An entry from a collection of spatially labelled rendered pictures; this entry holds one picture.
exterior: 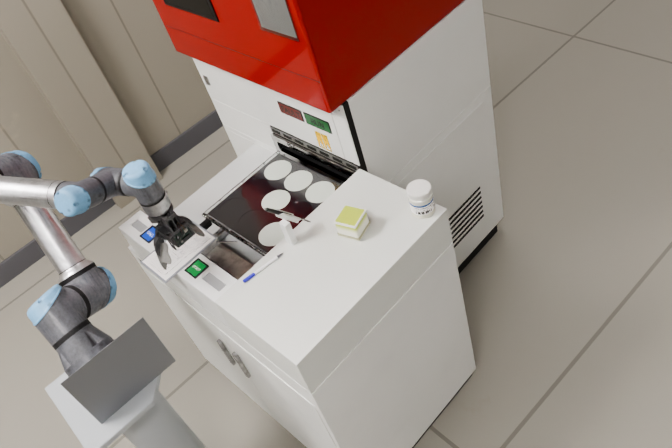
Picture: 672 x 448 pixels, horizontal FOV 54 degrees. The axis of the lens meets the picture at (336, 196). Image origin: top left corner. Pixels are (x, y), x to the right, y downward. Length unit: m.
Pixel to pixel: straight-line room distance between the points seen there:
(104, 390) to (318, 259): 0.68
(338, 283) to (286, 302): 0.15
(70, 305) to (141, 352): 0.24
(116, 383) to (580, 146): 2.48
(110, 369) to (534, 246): 1.90
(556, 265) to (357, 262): 1.34
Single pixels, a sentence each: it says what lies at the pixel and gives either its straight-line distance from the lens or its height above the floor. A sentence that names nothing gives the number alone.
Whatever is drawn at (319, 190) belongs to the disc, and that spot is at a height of 0.90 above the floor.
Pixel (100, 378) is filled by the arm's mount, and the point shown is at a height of 0.97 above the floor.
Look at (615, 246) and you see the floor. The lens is 3.10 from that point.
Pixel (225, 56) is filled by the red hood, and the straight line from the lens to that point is 2.25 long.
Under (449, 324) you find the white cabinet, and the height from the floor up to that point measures 0.48.
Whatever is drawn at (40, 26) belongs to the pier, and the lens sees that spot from 3.54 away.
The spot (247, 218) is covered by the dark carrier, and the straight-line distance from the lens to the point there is 2.22.
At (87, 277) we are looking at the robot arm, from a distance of 2.09.
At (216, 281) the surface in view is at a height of 0.96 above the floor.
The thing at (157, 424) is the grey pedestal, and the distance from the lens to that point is 2.23.
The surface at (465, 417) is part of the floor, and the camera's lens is 2.66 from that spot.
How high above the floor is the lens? 2.37
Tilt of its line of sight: 43 degrees down
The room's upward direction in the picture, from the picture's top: 19 degrees counter-clockwise
